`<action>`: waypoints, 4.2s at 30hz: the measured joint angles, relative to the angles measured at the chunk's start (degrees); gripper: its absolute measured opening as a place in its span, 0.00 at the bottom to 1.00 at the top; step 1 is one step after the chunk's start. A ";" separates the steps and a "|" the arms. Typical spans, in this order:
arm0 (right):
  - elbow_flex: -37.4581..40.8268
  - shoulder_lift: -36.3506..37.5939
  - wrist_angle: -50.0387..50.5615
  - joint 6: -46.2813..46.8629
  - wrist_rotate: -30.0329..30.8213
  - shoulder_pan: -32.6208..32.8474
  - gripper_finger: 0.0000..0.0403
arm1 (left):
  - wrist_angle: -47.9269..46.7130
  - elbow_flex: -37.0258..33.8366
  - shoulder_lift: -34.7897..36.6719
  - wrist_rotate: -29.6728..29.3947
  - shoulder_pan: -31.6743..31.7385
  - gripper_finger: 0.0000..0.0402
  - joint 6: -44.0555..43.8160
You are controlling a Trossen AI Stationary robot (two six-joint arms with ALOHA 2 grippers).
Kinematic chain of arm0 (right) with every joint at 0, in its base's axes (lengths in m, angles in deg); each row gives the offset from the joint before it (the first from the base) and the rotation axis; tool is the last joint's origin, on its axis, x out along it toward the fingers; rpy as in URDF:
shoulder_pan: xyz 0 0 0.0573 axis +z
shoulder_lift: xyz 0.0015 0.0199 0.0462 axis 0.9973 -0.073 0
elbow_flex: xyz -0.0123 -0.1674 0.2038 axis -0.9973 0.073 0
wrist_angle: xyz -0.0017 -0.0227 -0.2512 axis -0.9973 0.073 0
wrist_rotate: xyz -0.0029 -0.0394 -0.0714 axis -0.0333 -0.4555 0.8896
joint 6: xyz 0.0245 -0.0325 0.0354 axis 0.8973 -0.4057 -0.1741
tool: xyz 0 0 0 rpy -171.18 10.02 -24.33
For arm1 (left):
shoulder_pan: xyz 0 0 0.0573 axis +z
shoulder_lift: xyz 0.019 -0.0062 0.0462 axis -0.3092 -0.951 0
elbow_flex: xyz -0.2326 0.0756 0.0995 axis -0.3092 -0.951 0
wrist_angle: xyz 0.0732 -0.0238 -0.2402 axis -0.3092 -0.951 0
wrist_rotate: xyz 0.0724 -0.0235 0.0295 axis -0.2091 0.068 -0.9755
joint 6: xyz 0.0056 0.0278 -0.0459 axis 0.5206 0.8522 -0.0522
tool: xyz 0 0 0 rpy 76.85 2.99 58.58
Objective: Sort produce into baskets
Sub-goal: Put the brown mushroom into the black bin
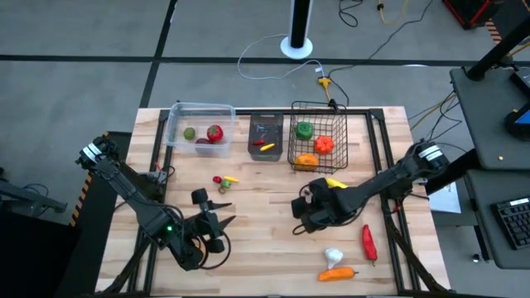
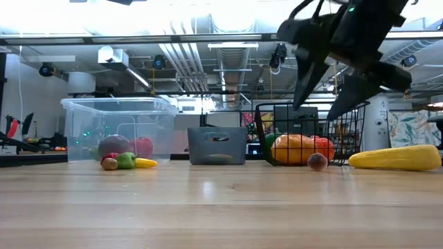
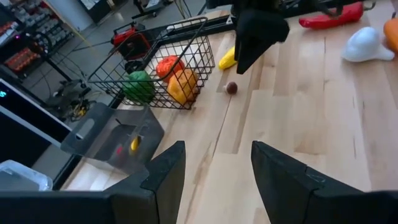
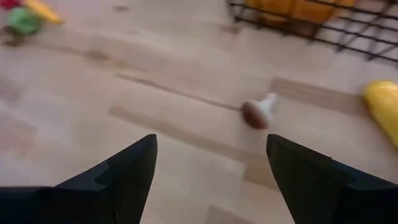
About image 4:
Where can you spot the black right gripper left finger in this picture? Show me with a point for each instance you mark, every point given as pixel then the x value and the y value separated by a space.
pixel 93 199

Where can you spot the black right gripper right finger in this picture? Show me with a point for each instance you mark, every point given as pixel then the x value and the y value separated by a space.
pixel 326 199

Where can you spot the long yellow squash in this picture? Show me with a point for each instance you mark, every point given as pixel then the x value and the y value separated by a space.
pixel 384 105

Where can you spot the small yellow chili pepper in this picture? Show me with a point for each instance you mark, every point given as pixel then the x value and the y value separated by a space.
pixel 46 14

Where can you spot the small green bell pepper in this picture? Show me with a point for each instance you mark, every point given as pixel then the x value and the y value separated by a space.
pixel 23 20

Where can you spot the small red bell pepper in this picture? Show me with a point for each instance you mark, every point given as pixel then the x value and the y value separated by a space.
pixel 9 3

